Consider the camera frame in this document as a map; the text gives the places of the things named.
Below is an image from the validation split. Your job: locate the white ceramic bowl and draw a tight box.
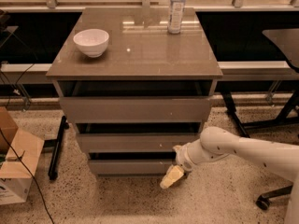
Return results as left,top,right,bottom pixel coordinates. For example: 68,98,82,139
73,29,109,58

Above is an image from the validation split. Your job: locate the grey middle drawer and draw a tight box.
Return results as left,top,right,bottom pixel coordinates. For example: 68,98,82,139
76,133,199,153

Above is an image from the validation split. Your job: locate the black left table leg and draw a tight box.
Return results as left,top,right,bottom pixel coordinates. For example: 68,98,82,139
48,116,69,181

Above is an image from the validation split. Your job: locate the grey drawer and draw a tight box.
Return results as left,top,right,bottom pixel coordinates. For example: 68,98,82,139
88,159,174,175
76,133,199,153
60,97,211,123

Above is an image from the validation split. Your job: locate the grey top drawer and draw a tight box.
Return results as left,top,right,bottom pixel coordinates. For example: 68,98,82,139
60,97,211,123

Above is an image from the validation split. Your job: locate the clear plastic water bottle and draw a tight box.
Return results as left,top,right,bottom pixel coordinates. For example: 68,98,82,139
167,0,186,35

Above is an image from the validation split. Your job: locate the black right table leg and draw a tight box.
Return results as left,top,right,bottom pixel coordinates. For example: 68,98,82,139
221,91,249,138

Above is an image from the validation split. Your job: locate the black floor cable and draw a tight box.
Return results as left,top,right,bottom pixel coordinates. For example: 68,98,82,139
0,128,56,224

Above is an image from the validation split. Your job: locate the black table leg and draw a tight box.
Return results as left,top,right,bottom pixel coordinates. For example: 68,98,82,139
221,91,249,138
48,116,69,181

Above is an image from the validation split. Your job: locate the grey drawer cabinet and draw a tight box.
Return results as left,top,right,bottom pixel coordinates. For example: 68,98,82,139
47,7,222,161

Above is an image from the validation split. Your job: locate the cardboard box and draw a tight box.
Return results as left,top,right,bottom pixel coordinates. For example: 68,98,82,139
0,107,44,205

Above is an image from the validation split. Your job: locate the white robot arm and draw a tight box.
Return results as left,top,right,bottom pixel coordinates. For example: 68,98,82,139
160,127,299,224

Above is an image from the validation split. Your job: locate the grey bottom drawer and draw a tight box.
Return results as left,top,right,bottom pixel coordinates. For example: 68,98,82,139
88,159,174,175

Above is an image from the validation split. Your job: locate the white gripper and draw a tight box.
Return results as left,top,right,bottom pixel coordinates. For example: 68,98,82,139
160,140,205,189

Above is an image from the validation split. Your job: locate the black office chair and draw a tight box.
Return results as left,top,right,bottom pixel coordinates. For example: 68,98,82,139
255,186,292,211

